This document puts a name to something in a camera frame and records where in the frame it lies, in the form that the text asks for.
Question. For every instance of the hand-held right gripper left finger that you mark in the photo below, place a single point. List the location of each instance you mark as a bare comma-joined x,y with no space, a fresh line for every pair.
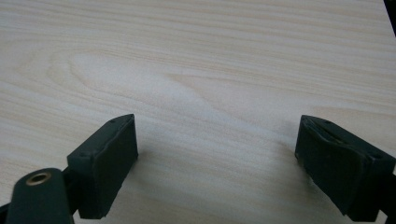
106,168

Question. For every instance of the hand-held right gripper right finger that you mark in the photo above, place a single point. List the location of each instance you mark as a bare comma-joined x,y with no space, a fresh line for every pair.
342,168

